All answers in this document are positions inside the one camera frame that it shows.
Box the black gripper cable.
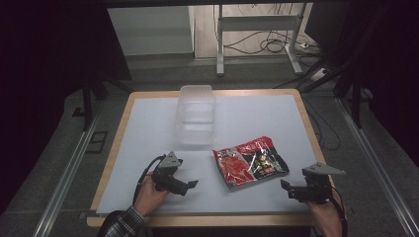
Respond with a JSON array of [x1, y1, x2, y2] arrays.
[[131, 155, 165, 206], [329, 185, 349, 237]]

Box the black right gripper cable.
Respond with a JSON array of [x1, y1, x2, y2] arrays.
[[329, 185, 349, 237]]

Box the thin black floor cable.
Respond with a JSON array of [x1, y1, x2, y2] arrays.
[[304, 98, 342, 152]]

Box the black floor cables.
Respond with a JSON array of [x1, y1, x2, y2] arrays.
[[222, 30, 322, 56]]

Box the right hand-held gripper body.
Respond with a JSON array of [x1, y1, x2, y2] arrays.
[[291, 161, 347, 205]]

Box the white power strip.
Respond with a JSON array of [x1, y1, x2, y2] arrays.
[[309, 67, 331, 82]]

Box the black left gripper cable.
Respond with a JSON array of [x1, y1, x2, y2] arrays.
[[131, 155, 165, 206]]

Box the black metal stand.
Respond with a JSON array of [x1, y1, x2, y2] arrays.
[[297, 55, 375, 130], [72, 73, 134, 132]]

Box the clear plastic container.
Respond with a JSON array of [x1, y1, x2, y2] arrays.
[[174, 84, 217, 147]]

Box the aluminium floor rail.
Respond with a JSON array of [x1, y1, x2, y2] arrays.
[[335, 98, 419, 237], [32, 104, 104, 237]]

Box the grey cabinet panel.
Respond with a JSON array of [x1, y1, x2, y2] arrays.
[[107, 5, 196, 57]]

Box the person's left hand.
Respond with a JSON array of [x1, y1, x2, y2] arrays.
[[132, 171, 170, 217]]

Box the white table mat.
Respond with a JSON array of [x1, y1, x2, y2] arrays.
[[96, 94, 318, 215]]

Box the red snack packet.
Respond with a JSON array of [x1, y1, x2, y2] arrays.
[[211, 135, 291, 192]]

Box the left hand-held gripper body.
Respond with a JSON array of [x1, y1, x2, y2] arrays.
[[151, 150, 185, 196]]

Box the person's right hand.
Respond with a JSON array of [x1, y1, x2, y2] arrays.
[[307, 189, 344, 237]]

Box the white metal desk frame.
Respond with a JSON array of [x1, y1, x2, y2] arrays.
[[215, 3, 307, 78]]

